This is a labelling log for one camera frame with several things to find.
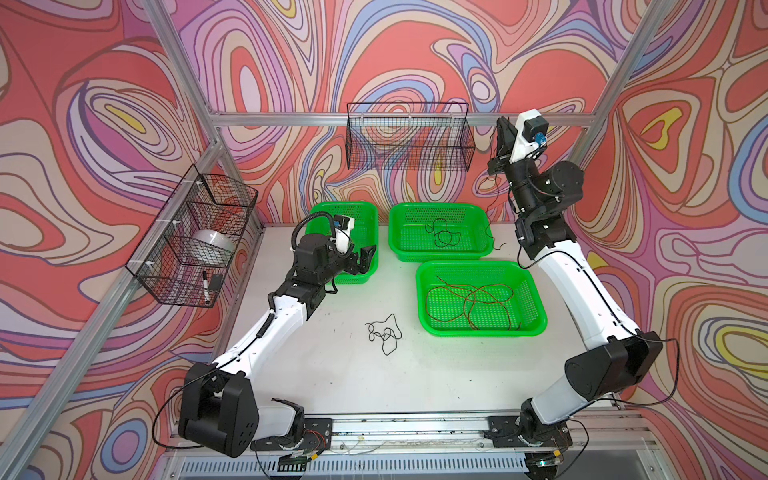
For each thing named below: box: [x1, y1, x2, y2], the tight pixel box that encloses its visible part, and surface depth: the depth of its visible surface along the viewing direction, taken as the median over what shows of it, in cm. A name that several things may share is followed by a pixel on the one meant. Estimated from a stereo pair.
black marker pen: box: [203, 271, 211, 304], surface depth 73 cm
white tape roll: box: [191, 229, 235, 261], surface depth 73 cm
